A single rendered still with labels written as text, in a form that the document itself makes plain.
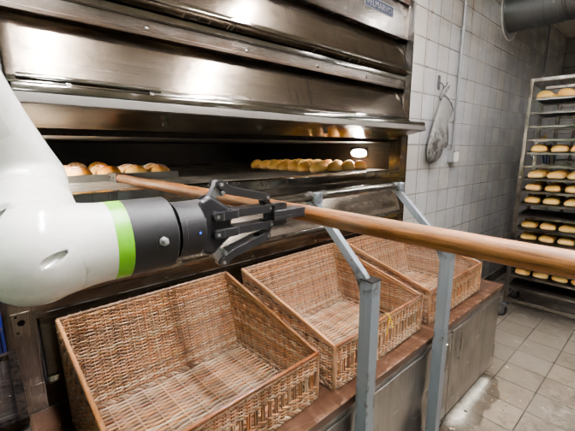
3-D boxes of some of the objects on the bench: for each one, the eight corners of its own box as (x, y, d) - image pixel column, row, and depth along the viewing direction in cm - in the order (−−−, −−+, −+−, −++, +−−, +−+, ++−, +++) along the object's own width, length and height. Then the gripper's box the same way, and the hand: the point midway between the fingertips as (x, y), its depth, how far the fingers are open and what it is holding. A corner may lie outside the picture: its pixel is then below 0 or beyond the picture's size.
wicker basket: (239, 333, 139) (237, 267, 134) (331, 293, 177) (332, 241, 172) (334, 395, 104) (336, 309, 99) (423, 329, 142) (428, 264, 137)
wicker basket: (62, 407, 100) (50, 317, 94) (228, 335, 137) (227, 268, 132) (121, 546, 65) (108, 416, 60) (323, 398, 103) (324, 311, 98)
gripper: (153, 180, 48) (285, 171, 63) (160, 270, 50) (285, 241, 66) (177, 183, 42) (315, 174, 58) (184, 286, 45) (314, 250, 60)
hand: (284, 212), depth 59 cm, fingers closed
